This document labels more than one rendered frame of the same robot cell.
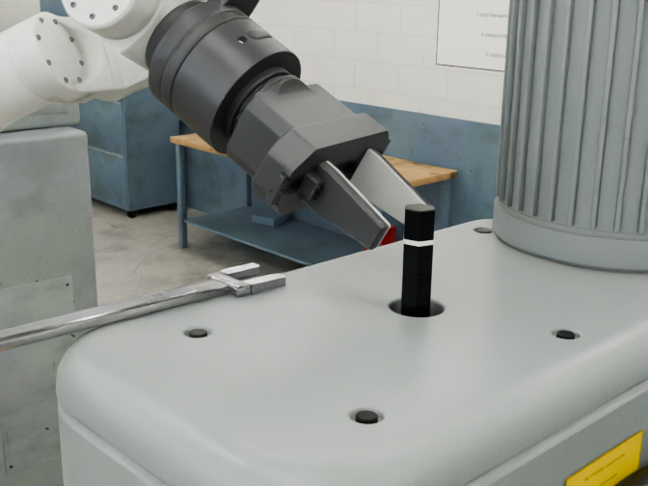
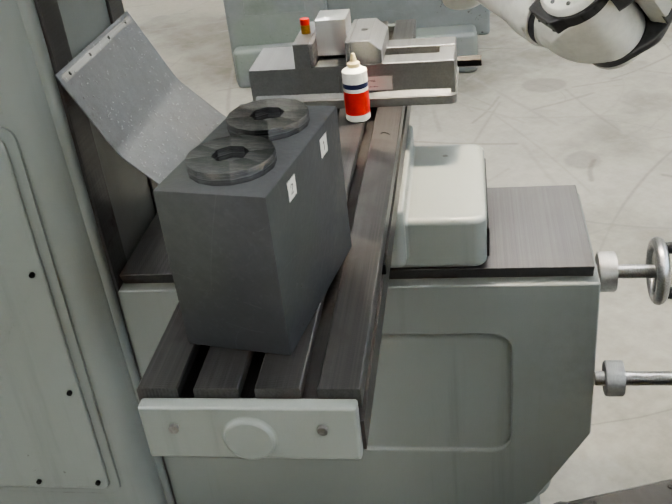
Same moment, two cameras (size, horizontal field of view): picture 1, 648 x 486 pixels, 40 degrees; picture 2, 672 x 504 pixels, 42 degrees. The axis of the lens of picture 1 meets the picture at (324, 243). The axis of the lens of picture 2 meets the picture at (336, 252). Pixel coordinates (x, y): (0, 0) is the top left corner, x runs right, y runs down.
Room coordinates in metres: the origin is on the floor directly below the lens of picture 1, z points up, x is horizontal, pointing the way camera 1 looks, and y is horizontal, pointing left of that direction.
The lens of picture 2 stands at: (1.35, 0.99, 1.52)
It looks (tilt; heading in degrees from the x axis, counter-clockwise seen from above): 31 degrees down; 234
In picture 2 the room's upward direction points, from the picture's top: 7 degrees counter-clockwise
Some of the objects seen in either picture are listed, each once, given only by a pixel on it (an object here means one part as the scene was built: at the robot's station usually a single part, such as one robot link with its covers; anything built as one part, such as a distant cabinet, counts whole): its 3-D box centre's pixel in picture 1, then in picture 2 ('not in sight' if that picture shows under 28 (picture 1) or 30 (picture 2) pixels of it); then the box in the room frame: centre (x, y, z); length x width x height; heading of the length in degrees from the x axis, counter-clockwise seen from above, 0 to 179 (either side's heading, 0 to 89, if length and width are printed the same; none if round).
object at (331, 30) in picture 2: not in sight; (334, 32); (0.47, -0.15, 1.08); 0.06 x 0.05 x 0.06; 42
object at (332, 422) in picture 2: not in sight; (329, 160); (0.61, -0.02, 0.93); 1.24 x 0.23 x 0.08; 43
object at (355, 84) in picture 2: not in sight; (355, 86); (0.52, -0.04, 1.02); 0.04 x 0.04 x 0.11
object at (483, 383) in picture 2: not in sight; (370, 362); (0.55, -0.04, 0.47); 0.80 x 0.30 x 0.60; 133
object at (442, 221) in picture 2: not in sight; (339, 198); (0.56, -0.06, 0.83); 0.50 x 0.35 x 0.12; 133
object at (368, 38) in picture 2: not in sight; (367, 40); (0.43, -0.11, 1.06); 0.12 x 0.06 x 0.04; 42
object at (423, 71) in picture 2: not in sight; (354, 61); (0.45, -0.13, 1.02); 0.35 x 0.15 x 0.11; 132
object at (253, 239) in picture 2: not in sight; (263, 217); (0.92, 0.27, 1.07); 0.22 x 0.12 x 0.20; 33
